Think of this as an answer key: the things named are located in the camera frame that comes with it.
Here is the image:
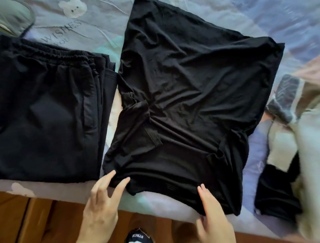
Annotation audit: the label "person's right hand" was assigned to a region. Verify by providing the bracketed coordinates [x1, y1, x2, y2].
[196, 183, 237, 243]

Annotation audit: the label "person's left hand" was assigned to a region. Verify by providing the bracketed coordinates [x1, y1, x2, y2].
[76, 170, 131, 243]

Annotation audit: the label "black t-shirt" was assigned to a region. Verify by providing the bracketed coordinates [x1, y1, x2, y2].
[102, 0, 285, 216]

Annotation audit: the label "black and white slipper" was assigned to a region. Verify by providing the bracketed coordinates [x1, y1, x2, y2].
[124, 228, 154, 243]

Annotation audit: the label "crumpled black garment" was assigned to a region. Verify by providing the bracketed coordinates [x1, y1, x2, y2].
[254, 152, 304, 224]

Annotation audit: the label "black folded garment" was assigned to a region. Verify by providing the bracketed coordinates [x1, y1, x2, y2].
[96, 55, 119, 177]

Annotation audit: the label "black folded pants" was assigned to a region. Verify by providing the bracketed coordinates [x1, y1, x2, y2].
[0, 34, 110, 184]

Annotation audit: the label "white fluffy garment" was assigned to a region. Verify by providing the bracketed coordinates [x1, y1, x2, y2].
[290, 109, 320, 243]

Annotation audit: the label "plaid patterned blanket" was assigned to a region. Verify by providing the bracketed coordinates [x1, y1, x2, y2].
[264, 58, 320, 173]

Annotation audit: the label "grey-green cushion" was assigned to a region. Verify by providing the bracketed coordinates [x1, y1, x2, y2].
[0, 0, 36, 37]

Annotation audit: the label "pastel printed bedsheet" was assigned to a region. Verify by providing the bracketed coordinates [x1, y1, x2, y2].
[0, 0, 320, 239]

